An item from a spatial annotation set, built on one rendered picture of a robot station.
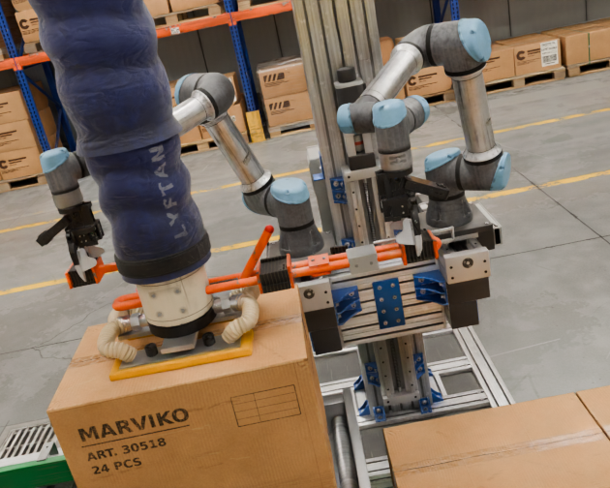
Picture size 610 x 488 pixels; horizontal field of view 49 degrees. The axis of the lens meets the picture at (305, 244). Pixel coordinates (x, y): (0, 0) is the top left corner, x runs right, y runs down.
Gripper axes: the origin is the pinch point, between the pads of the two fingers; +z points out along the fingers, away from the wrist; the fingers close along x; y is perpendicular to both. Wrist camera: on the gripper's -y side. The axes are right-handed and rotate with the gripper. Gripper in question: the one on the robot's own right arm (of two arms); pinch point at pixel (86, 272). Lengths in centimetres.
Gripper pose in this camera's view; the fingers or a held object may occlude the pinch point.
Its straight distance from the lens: 199.3
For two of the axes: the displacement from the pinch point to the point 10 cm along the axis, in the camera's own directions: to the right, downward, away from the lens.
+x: -0.4, -3.7, 9.3
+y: 9.8, -1.9, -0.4
